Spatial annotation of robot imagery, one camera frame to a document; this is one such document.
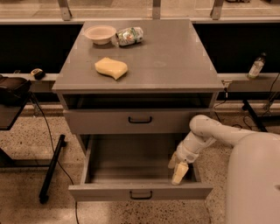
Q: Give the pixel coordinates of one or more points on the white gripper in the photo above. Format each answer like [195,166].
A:
[185,154]

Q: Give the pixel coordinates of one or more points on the grey drawer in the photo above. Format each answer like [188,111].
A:
[131,121]
[135,167]

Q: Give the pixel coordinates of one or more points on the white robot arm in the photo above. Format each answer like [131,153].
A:
[253,173]

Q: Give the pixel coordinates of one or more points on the grey drawer cabinet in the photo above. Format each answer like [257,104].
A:
[170,69]

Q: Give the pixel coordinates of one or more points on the grey top drawer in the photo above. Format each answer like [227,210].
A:
[131,121]

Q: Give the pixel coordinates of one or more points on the black stand leg right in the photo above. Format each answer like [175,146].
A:
[257,121]

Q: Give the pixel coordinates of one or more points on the yellow sponge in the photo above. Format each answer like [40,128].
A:
[111,67]

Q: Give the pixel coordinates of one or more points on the clear plastic bottle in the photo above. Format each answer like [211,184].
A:
[257,66]

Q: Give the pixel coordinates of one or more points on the crumpled snack bag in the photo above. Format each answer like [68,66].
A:
[129,36]

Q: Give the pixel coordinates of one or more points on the white bowl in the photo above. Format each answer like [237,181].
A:
[100,34]

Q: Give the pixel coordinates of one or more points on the small tape measure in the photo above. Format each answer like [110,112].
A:
[38,74]

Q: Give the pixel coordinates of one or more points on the black side table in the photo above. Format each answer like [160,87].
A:
[9,115]

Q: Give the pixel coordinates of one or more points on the black bag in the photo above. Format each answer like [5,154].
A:
[13,90]

